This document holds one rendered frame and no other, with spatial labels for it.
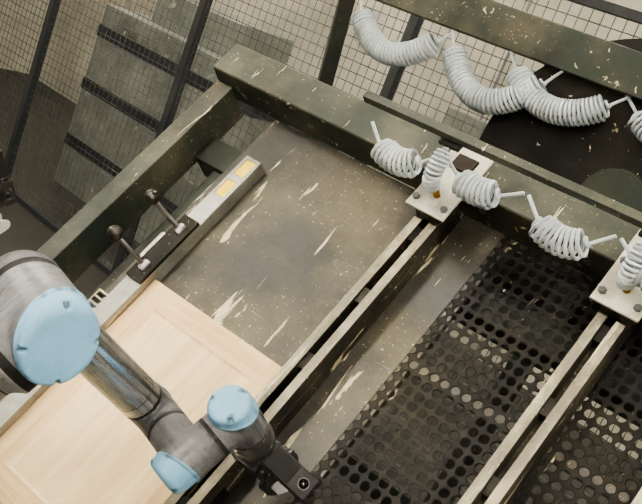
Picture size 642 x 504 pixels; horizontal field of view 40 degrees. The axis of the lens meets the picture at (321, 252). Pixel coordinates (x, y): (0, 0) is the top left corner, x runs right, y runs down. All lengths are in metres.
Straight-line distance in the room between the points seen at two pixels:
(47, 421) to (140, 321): 0.29
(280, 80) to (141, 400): 1.05
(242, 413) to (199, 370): 0.51
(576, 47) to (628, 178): 0.34
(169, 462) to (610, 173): 1.28
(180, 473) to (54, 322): 0.41
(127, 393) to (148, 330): 0.56
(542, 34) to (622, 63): 0.21
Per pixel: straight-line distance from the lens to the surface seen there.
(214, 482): 1.75
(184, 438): 1.47
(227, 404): 1.45
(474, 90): 2.32
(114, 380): 1.45
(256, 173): 2.19
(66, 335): 1.17
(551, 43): 2.29
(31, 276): 1.22
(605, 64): 2.24
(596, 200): 1.71
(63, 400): 2.02
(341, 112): 2.15
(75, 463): 1.95
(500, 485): 1.64
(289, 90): 2.24
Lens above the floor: 2.05
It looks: 15 degrees down
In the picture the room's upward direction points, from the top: 21 degrees clockwise
